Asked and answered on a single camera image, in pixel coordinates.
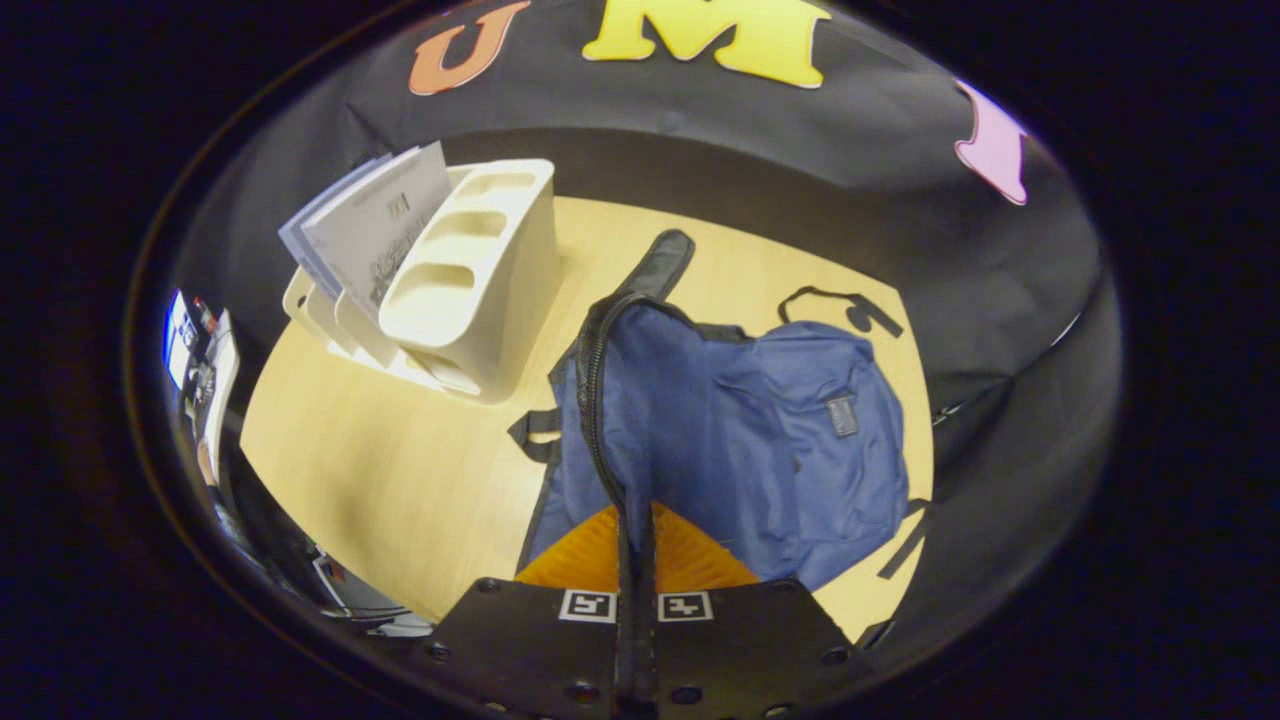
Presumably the white plastic device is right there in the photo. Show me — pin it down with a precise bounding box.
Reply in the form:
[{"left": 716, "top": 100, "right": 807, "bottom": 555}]
[{"left": 195, "top": 308, "right": 241, "bottom": 488}]

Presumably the bright coloured screen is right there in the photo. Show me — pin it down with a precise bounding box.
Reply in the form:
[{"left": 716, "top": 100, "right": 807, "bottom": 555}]
[{"left": 163, "top": 290, "right": 198, "bottom": 391}]

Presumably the white plastic bookshelf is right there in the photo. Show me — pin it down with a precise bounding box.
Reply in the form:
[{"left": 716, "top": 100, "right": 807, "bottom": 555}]
[{"left": 283, "top": 158, "right": 561, "bottom": 403}]

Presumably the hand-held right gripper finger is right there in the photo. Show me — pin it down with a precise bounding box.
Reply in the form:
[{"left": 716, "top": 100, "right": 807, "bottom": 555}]
[
  {"left": 425, "top": 498, "right": 638, "bottom": 720},
  {"left": 637, "top": 498, "right": 869, "bottom": 720}
]

